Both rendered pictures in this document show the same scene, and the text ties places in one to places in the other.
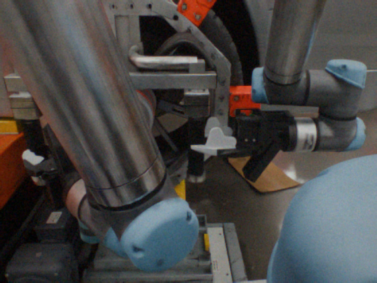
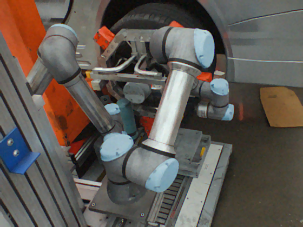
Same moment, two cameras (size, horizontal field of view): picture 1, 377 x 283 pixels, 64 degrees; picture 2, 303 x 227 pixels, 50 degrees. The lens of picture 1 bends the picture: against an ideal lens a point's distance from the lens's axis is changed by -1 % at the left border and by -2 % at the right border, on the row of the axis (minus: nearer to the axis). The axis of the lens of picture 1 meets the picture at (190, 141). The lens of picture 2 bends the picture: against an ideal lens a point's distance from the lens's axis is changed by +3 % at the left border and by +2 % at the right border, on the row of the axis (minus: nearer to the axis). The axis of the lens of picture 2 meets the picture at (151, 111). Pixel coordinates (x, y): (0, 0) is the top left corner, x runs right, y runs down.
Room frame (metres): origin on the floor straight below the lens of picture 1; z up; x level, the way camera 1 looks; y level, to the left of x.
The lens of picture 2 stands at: (-0.53, -0.63, 1.73)
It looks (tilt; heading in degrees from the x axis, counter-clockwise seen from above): 36 degrees down; 31
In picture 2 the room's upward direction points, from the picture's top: 10 degrees counter-clockwise
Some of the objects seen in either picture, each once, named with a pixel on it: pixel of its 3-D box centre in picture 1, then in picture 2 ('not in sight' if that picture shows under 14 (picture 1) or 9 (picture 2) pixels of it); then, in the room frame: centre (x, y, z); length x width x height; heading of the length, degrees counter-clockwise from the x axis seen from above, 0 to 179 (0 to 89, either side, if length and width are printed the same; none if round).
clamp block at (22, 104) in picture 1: (33, 100); (99, 81); (0.60, 0.33, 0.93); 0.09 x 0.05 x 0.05; 2
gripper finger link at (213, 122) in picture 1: (211, 129); not in sight; (0.61, -0.05, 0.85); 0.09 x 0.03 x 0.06; 84
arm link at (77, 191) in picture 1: (93, 198); not in sight; (0.42, 0.17, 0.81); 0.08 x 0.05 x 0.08; 136
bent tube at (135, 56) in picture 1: (161, 41); (149, 59); (0.70, 0.06, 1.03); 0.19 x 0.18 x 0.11; 2
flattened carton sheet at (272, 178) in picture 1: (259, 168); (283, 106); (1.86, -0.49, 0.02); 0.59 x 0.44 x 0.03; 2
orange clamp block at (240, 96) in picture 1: (242, 101); (201, 81); (0.83, -0.15, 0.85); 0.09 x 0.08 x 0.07; 92
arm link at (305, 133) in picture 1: (299, 135); (203, 109); (0.59, -0.23, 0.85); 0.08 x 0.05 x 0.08; 2
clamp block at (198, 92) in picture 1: (196, 98); (159, 87); (0.62, -0.01, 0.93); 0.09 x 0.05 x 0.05; 2
